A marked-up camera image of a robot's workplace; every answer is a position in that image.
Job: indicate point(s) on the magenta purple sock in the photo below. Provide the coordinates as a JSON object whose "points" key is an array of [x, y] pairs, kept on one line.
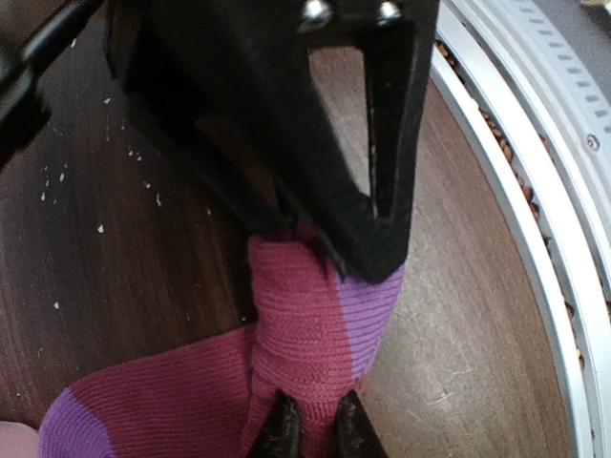
{"points": [[315, 339]]}

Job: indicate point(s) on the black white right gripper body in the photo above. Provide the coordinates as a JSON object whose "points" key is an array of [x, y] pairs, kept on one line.
{"points": [[249, 58]]}

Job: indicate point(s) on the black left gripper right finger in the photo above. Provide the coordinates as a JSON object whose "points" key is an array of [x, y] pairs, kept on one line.
{"points": [[355, 436]]}

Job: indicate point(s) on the aluminium front frame rail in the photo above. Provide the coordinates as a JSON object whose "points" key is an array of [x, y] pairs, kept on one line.
{"points": [[540, 129]]}

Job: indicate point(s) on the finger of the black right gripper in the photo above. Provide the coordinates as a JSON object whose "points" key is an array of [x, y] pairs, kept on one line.
{"points": [[345, 99], [163, 106]]}

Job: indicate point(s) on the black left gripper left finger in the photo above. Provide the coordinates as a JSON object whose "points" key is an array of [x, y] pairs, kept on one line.
{"points": [[280, 435]]}

